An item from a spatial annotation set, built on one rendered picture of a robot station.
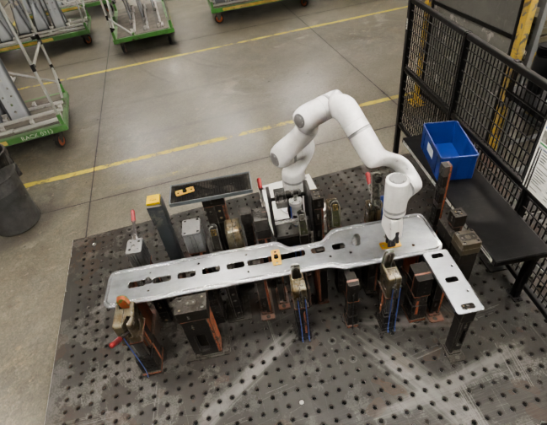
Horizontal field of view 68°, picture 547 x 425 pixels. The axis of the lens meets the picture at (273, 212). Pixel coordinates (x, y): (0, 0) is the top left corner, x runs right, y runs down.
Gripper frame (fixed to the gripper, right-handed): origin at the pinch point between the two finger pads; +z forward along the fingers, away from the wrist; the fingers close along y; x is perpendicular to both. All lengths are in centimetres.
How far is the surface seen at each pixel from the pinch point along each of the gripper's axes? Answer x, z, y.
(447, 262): 17.4, 3.0, 13.7
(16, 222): -257, 89, -177
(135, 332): -102, 2, 19
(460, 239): 24.2, -3.0, 8.4
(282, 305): -47, 32, -2
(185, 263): -84, 3, -11
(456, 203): 34.2, 0.0, -13.7
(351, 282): -20.0, 3.9, 13.5
